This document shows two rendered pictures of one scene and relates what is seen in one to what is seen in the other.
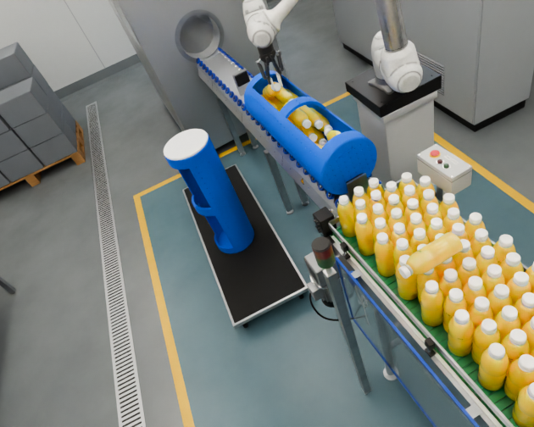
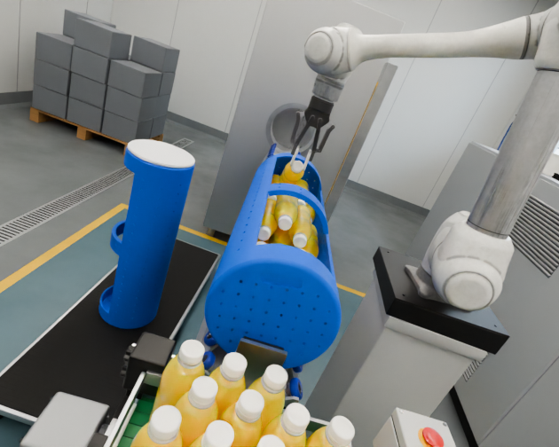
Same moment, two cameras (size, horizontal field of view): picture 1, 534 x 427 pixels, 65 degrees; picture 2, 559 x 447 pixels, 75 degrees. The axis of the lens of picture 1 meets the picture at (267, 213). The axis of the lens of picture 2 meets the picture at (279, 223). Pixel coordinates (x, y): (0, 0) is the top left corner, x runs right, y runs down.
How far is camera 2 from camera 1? 1.12 m
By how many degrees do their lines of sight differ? 20
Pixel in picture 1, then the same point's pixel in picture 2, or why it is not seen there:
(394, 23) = (514, 185)
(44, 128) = (129, 106)
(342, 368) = not seen: outside the picture
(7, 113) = (114, 72)
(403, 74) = (470, 270)
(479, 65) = (536, 385)
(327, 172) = (227, 287)
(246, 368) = not seen: outside the picture
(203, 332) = not seen: outside the picture
